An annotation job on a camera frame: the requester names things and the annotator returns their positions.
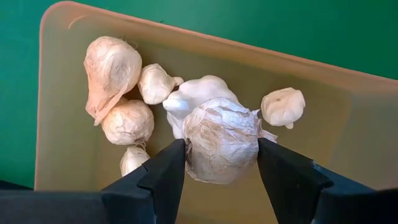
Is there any papery garlic bulb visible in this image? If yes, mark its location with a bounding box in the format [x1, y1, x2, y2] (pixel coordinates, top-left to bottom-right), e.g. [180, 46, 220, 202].
[101, 96, 155, 146]
[182, 96, 279, 185]

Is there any peach-skinned pointed bulb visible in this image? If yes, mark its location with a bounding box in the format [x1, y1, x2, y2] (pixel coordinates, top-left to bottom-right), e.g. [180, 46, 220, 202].
[83, 35, 143, 127]

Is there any large white garlic bulb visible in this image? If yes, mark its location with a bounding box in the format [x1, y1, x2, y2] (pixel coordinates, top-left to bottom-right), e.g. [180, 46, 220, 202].
[162, 74, 240, 140]

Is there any small white garlic bulb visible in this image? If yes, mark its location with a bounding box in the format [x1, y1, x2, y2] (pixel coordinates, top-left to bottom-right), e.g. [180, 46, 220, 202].
[119, 145, 152, 177]
[137, 63, 185, 106]

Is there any green table mat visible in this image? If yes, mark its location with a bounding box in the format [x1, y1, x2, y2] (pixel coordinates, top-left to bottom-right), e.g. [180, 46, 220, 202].
[0, 0, 398, 189]

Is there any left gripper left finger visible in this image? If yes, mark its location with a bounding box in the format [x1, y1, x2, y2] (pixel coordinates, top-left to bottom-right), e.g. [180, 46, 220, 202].
[101, 138, 187, 224]

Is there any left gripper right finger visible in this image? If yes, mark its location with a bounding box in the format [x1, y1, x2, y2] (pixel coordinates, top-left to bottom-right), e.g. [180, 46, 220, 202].
[257, 138, 379, 224]

